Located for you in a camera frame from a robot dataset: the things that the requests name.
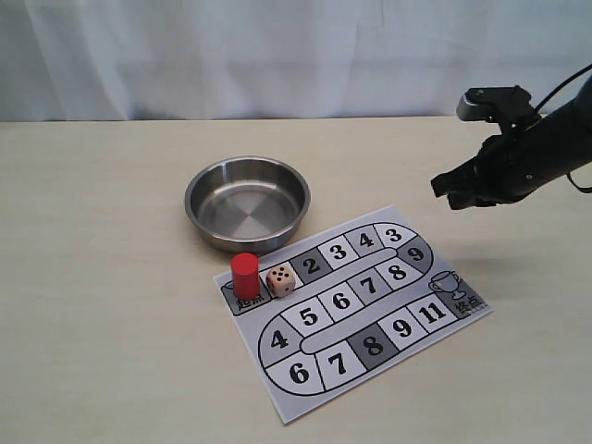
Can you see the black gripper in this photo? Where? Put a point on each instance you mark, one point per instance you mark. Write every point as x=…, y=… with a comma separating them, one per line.
x=508, y=173

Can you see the wooden die black pips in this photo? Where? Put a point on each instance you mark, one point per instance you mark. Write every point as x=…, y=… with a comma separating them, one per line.
x=280, y=281

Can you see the red cylinder game piece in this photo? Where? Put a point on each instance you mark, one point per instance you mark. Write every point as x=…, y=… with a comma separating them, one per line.
x=245, y=276

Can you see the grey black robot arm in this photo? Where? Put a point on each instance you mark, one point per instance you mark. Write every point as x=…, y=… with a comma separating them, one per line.
x=579, y=108

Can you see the paper game board numbered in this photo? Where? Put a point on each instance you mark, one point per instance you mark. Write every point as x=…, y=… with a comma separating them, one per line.
x=369, y=294

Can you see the stainless steel round dish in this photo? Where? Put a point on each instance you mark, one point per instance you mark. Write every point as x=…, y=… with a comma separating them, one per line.
x=247, y=203

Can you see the white curtain backdrop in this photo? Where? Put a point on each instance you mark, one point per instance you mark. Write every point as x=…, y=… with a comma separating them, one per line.
x=132, y=60

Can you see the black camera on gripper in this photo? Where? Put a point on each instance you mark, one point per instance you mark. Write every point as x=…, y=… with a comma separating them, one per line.
x=509, y=107

